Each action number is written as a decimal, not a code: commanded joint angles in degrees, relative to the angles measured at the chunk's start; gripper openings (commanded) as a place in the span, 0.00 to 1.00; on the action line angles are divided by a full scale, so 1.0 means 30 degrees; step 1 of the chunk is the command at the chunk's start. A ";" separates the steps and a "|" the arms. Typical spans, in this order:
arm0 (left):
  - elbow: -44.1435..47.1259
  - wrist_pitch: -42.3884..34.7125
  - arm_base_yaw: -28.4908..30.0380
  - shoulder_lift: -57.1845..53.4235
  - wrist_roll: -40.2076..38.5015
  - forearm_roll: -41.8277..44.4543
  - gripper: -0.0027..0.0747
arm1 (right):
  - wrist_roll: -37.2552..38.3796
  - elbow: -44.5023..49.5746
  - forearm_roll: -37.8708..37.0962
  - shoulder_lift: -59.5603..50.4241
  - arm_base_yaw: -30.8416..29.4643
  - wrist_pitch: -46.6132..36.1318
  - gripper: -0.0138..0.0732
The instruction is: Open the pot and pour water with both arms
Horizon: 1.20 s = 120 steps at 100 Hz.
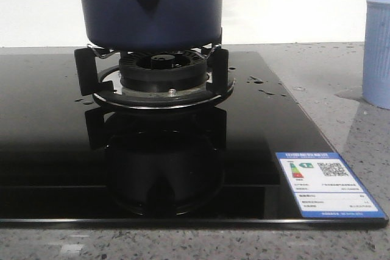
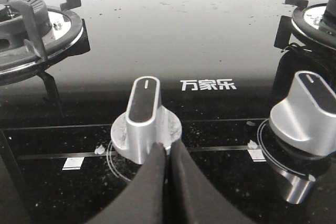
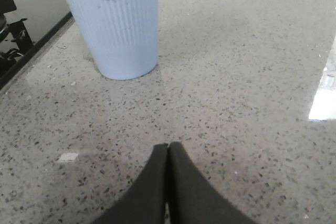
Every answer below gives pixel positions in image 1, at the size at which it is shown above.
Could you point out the light blue ribbed cup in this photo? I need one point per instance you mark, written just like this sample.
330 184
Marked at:
376 54

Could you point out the black pot support grate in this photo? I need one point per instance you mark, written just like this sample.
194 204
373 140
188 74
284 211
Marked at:
106 88

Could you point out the dark blue cooking pot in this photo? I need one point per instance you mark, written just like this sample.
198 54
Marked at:
152 25

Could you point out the black gas burner head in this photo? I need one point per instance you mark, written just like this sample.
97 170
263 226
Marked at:
160 72

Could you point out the black glass stove top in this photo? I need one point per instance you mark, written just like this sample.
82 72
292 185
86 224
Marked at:
67 162

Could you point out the blue energy label sticker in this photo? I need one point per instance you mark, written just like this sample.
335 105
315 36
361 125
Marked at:
325 187

